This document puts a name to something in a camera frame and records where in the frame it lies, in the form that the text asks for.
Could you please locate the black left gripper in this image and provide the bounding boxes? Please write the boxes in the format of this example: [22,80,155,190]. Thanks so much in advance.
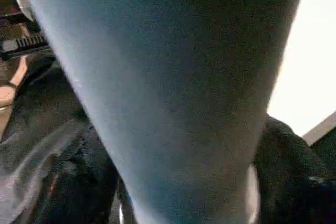
[0,11,55,61]

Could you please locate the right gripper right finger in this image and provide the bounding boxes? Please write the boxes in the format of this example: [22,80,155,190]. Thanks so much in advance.
[253,115,336,224]

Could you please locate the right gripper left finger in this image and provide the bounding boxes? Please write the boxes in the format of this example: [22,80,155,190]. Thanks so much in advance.
[33,126,124,224]

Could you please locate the white plastic table top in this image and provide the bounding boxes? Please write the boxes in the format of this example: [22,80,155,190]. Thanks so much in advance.
[266,0,336,146]

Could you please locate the white plastic table leg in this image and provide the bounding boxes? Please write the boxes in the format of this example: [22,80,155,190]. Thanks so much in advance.
[12,0,313,224]

